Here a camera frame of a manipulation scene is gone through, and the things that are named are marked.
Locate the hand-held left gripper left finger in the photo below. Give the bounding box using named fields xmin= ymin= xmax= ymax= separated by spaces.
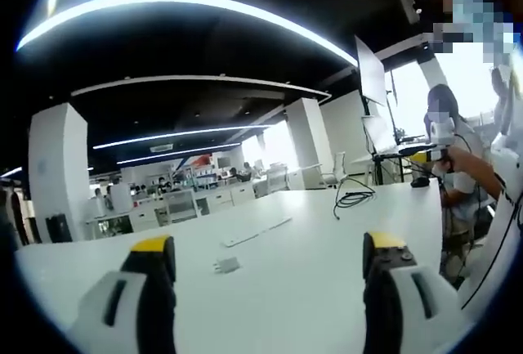
xmin=67 ymin=235 xmax=178 ymax=354

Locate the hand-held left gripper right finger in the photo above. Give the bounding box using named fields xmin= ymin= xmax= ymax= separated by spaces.
xmin=362 ymin=231 xmax=467 ymax=354

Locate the black Type-C cable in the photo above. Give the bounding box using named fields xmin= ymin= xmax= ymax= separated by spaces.
xmin=333 ymin=189 xmax=378 ymax=222

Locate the white charger adapter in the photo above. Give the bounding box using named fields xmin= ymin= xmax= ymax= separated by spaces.
xmin=212 ymin=256 xmax=243 ymax=276

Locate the white desk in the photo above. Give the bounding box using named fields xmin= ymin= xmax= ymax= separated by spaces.
xmin=14 ymin=183 xmax=478 ymax=354

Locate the black tripod stand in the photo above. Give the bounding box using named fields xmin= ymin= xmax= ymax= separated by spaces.
xmin=369 ymin=68 xmax=409 ymax=186

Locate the tilted white board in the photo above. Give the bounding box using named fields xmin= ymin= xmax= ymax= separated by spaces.
xmin=360 ymin=114 xmax=400 ymax=155

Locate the white office chair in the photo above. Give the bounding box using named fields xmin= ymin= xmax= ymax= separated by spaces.
xmin=321 ymin=151 xmax=349 ymax=190

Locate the large monitor on stand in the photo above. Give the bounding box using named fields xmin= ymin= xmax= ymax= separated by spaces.
xmin=353 ymin=34 xmax=388 ymax=109

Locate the person's white shirt torso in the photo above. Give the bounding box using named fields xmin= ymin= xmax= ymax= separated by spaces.
xmin=457 ymin=63 xmax=523 ymax=325

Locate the black box by pillar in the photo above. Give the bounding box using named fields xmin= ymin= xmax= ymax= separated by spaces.
xmin=44 ymin=213 xmax=69 ymax=244

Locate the row of white cabinets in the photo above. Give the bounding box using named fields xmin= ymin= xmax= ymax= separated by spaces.
xmin=84 ymin=184 xmax=257 ymax=240

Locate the white keyboard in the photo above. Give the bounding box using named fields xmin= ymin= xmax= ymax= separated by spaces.
xmin=220 ymin=215 xmax=293 ymax=249

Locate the straight ceiling light strip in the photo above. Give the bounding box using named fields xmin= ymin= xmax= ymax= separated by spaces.
xmin=92 ymin=124 xmax=275 ymax=151

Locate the long curved ceiling light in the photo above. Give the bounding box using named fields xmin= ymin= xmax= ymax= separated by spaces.
xmin=16 ymin=0 xmax=359 ymax=65

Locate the black cable on person's shirt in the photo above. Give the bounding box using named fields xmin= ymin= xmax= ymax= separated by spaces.
xmin=460 ymin=190 xmax=523 ymax=311

